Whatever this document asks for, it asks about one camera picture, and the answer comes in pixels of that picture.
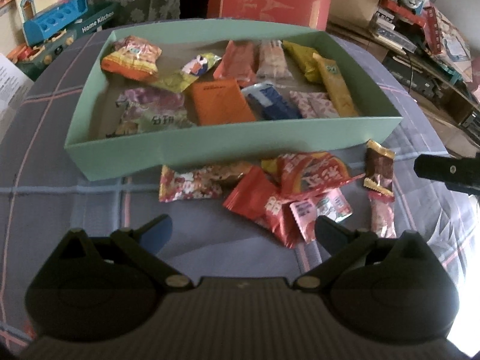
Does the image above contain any pink snack packet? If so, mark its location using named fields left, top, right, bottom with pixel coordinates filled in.
left=289, top=189, right=353, bottom=243

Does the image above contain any pink red small packet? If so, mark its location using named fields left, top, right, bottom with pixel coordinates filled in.
left=368, top=191, right=396, bottom=238

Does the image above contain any large red snack bag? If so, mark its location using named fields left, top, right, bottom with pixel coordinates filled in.
left=261, top=151, right=365, bottom=200

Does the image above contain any red white floral candy packet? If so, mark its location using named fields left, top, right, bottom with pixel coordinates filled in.
left=159, top=165, right=223, bottom=203

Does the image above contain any brown gold candy packet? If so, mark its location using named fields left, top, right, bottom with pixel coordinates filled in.
left=364, top=140, right=395, bottom=197

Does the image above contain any brown candy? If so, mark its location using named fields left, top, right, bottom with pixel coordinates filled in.
left=212, top=161, right=253, bottom=185

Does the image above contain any purple grape candy bag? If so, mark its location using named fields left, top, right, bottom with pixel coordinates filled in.
left=106, top=86, right=196, bottom=137

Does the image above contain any orange snack packet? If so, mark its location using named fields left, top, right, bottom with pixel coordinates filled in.
left=190, top=79, right=256, bottom=126

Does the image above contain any blue wafer packet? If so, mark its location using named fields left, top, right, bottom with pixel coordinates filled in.
left=241, top=82, right=302, bottom=120

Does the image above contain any yellow green candy packet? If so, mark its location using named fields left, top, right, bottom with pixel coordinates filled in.
left=151, top=52, right=222, bottom=94

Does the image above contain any orange yellow long bar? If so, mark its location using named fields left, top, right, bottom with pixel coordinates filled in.
left=312, top=53, right=359, bottom=117

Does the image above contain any orange yellow chip bag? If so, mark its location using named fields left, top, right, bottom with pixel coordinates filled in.
left=100, top=35, right=163, bottom=83

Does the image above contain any yellow snack packet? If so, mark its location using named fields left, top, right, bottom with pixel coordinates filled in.
left=282, top=40, right=323, bottom=85

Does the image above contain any pale pink long bar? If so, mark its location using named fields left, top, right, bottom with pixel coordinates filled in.
left=256, top=40, right=293, bottom=80

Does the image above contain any long orange snack bar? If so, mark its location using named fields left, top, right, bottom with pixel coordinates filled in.
left=213, top=40, right=256, bottom=88

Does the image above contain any small red candy packet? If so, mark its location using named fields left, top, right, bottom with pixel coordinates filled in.
left=223, top=166, right=302, bottom=249

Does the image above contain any grey plaid cloth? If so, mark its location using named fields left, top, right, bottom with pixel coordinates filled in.
left=1, top=31, right=479, bottom=355

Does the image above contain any mint green cardboard tray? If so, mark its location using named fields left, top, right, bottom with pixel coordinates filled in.
left=64, top=19, right=402, bottom=181

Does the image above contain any white instruction poster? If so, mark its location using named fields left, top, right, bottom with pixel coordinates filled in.
left=0, top=55, right=33, bottom=140

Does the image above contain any toy kitchen playset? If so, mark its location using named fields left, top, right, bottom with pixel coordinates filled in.
left=1, top=0, right=119, bottom=80

